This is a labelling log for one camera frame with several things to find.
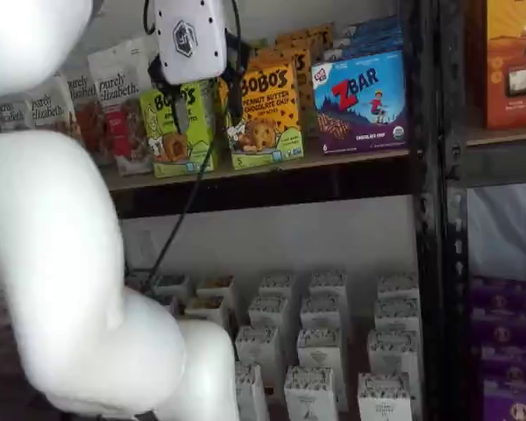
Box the black metal shelf unit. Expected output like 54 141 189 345
100 0 448 421

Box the purple snack box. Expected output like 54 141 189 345
471 275 526 312
471 306 526 348
480 344 526 383
481 379 526 421

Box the blue Zbar chocolate chip box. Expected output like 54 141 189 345
332 25 401 49
310 48 409 154
344 15 400 39
322 37 404 62

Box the dark grey metal shelf unit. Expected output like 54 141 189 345
437 0 526 421

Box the dark red purely elizabeth bag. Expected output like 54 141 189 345
64 65 115 167

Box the white organic pantry box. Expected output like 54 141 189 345
309 271 348 303
234 362 269 421
376 274 420 303
296 328 344 374
300 296 344 334
235 326 282 391
284 366 339 421
367 331 421 378
358 372 413 421
248 294 290 337
373 297 421 337
259 274 297 303

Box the large orange snack box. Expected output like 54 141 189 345
466 0 526 131

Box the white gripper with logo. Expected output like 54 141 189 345
147 0 250 133

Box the orange Bobo's peanut butter box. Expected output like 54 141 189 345
288 22 335 49
274 31 328 56
221 55 305 171
257 46 313 138

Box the red white purely elizabeth bag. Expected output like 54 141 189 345
87 38 155 176

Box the white box with brown top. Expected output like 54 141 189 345
155 274 190 304
184 294 227 328
196 275 237 308

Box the blue purely elizabeth granola bag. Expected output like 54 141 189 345
0 98 32 133

